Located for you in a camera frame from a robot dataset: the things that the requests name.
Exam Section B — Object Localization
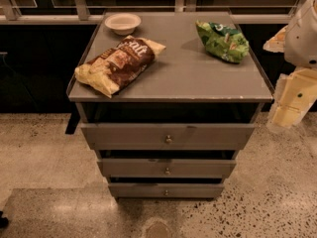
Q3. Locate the green chip bag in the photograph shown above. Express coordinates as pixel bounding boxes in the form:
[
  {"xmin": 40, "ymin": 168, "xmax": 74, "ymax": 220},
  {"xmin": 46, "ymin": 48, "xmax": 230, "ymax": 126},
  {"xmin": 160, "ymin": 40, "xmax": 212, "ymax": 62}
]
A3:
[{"xmin": 195, "ymin": 21, "xmax": 250, "ymax": 63}]

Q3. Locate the grey drawer cabinet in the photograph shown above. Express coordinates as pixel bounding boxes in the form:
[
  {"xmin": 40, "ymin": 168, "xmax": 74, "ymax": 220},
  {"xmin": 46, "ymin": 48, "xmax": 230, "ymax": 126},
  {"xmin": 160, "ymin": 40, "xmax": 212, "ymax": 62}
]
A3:
[{"xmin": 67, "ymin": 12, "xmax": 272, "ymax": 185}]

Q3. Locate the grey bottom drawer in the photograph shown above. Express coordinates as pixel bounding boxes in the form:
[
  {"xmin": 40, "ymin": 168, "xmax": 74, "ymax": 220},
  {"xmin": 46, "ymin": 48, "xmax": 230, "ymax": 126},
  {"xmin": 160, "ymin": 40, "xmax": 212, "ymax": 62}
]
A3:
[{"xmin": 108, "ymin": 183, "xmax": 224, "ymax": 198}]

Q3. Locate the grey top drawer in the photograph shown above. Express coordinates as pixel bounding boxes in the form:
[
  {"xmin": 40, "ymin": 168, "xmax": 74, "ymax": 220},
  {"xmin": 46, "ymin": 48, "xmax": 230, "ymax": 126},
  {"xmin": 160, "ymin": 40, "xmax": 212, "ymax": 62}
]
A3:
[{"xmin": 81, "ymin": 123, "xmax": 255, "ymax": 151}]

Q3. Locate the black object at floor edge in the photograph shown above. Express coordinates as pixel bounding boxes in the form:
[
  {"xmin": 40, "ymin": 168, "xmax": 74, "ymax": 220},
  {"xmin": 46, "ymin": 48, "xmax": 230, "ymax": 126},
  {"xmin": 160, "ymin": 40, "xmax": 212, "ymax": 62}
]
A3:
[{"xmin": 0, "ymin": 211, "xmax": 9, "ymax": 228}]

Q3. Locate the grey middle drawer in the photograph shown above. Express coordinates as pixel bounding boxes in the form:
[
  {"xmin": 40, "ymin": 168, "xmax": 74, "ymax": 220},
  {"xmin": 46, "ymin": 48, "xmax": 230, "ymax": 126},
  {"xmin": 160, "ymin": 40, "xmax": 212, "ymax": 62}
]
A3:
[{"xmin": 97, "ymin": 159, "xmax": 236, "ymax": 179}]

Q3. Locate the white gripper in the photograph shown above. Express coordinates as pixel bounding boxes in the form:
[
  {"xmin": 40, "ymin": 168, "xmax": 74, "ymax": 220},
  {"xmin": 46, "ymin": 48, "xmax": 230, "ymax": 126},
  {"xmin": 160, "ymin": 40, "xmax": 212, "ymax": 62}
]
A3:
[{"xmin": 263, "ymin": 0, "xmax": 317, "ymax": 132}]

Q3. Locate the grey drawer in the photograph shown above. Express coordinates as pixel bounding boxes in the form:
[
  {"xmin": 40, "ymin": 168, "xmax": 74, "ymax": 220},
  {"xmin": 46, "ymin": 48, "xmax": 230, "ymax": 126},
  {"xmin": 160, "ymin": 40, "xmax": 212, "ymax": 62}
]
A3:
[
  {"xmin": 81, "ymin": 123, "xmax": 255, "ymax": 151},
  {"xmin": 108, "ymin": 183, "xmax": 224, "ymax": 198},
  {"xmin": 97, "ymin": 159, "xmax": 236, "ymax": 179}
]

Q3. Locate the white paper bowl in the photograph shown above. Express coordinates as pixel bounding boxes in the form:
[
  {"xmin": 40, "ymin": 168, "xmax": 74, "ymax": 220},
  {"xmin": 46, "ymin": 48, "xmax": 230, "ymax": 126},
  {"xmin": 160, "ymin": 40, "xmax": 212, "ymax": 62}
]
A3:
[{"xmin": 105, "ymin": 13, "xmax": 141, "ymax": 36}]

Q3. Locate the metal window railing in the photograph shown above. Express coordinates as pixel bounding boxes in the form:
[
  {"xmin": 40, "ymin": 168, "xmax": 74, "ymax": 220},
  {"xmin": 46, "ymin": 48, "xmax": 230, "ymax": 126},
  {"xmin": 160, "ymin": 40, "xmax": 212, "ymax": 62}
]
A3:
[{"xmin": 0, "ymin": 0, "xmax": 306, "ymax": 24}]

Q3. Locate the brown yellow chip bag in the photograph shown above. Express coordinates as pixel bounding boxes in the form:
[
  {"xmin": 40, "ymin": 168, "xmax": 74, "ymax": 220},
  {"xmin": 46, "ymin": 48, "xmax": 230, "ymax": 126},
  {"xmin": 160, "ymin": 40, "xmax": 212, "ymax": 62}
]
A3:
[{"xmin": 74, "ymin": 36, "xmax": 165, "ymax": 98}]

